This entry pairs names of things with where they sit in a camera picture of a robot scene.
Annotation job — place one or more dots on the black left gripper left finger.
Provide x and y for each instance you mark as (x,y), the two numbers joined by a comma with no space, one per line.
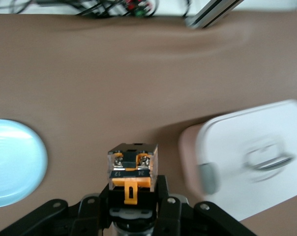
(52,218)

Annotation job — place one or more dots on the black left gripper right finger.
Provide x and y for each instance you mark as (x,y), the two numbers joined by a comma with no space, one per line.
(187,221)

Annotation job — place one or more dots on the orange black push-button switch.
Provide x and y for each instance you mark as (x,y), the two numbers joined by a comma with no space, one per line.
(131,169)

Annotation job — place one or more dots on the white lidded storage box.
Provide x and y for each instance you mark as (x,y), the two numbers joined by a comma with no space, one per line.
(237,137)

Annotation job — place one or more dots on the light blue round plate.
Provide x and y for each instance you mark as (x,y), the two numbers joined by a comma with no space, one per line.
(15,162)

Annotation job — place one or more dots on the brown table mat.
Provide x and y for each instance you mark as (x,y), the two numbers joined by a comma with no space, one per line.
(114,73)

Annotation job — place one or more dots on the aluminium profile post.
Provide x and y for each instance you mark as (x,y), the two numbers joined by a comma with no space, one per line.
(212,13)

